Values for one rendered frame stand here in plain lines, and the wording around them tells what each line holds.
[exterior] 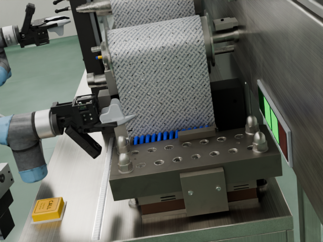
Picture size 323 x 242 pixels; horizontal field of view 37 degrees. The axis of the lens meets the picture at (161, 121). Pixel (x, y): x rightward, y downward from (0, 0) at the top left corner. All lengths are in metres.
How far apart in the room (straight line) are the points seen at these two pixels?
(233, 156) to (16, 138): 0.56
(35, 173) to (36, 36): 0.73
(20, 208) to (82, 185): 1.80
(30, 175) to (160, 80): 0.44
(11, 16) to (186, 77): 6.02
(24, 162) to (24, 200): 1.93
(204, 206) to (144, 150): 0.21
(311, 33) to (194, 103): 0.68
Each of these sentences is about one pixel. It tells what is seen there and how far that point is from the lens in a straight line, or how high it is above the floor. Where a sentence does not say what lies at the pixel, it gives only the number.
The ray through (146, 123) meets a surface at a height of 1.07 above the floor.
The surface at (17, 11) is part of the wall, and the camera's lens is 7.11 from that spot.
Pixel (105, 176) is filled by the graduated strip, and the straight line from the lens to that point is 1.41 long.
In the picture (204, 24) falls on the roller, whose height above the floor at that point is 1.30.
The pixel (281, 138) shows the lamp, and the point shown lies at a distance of 0.86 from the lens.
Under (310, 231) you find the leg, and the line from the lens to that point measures 1.71.
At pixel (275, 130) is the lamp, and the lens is 0.91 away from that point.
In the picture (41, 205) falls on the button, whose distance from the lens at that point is 1.32.
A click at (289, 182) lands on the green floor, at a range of 2.90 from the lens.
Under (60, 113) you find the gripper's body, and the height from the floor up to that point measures 1.14.
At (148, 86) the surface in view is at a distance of 1.23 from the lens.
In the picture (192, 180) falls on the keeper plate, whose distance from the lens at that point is 1.10.
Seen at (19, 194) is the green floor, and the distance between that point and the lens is 3.33.
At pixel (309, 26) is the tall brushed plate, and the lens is 0.62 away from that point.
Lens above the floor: 1.59
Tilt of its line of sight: 25 degrees down
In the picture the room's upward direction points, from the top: 10 degrees counter-clockwise
